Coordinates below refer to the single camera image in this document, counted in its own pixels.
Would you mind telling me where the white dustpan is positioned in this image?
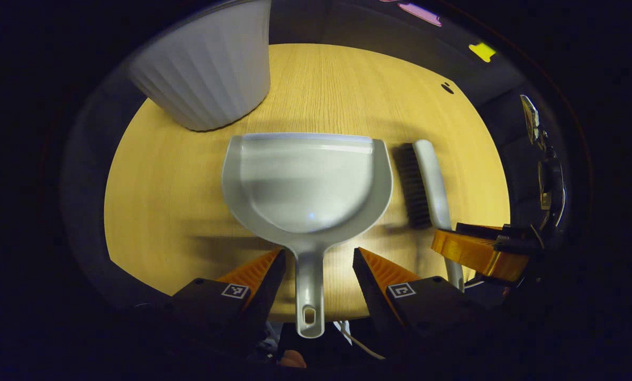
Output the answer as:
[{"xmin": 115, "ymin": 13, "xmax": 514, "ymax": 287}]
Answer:
[{"xmin": 221, "ymin": 132, "xmax": 394, "ymax": 339}]

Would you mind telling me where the white cable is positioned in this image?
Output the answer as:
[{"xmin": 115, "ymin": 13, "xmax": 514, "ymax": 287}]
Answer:
[{"xmin": 337, "ymin": 320, "xmax": 385, "ymax": 360}]

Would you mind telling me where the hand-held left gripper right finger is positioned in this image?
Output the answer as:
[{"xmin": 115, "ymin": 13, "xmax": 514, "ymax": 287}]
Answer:
[{"xmin": 353, "ymin": 247, "xmax": 486, "ymax": 339}]

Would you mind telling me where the white garbage bin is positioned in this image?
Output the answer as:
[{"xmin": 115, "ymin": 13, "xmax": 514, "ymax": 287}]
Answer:
[{"xmin": 128, "ymin": 0, "xmax": 272, "ymax": 132}]

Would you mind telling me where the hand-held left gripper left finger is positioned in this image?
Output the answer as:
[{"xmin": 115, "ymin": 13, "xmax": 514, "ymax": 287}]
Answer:
[{"xmin": 170, "ymin": 249, "xmax": 286, "ymax": 339}]

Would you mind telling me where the small white broom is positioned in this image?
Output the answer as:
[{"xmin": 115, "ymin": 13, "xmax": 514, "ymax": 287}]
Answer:
[{"xmin": 393, "ymin": 139, "xmax": 465, "ymax": 292}]

